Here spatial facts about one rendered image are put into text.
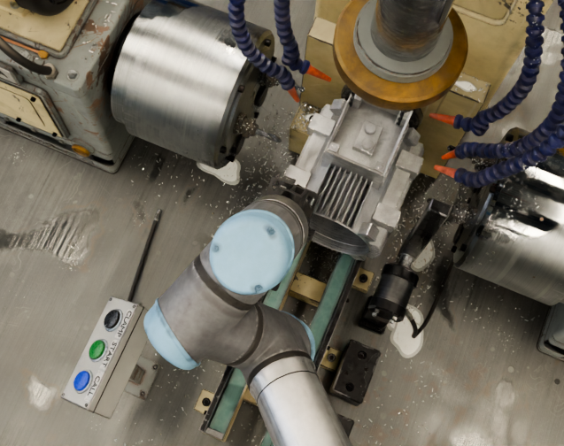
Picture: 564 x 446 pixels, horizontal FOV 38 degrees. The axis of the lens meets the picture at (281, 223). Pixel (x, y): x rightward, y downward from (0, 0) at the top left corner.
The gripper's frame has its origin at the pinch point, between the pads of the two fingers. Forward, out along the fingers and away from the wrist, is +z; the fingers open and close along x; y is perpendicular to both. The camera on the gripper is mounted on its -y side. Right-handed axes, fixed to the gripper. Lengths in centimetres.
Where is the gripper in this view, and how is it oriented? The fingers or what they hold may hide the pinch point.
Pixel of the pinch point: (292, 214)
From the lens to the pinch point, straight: 126.4
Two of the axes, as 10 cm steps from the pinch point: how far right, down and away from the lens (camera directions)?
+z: 1.7, -1.9, 9.7
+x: -9.2, -3.8, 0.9
